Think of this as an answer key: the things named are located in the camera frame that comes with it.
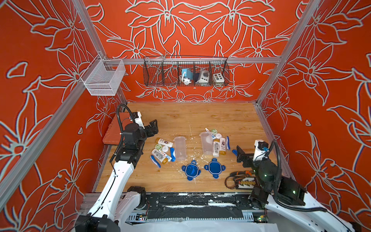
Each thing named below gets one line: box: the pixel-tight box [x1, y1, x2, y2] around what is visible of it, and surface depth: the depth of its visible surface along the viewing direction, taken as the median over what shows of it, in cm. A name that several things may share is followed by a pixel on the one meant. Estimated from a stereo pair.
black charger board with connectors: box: [234, 176, 259, 190], surface depth 79 cm
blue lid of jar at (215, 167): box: [203, 157, 227, 179], surface depth 86 cm
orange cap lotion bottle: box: [219, 137, 227, 156], surface depth 94 cm
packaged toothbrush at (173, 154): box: [170, 147, 176, 162], surface depth 91 cm
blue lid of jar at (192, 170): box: [181, 159, 202, 182], surface depth 85 cm
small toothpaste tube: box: [204, 127, 217, 140], surface depth 100 cm
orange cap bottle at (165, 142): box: [157, 138, 174, 148], surface depth 96 cm
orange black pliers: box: [229, 170, 256, 177], surface depth 83 cm
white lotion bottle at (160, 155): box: [151, 148, 172, 163], surface depth 90 cm
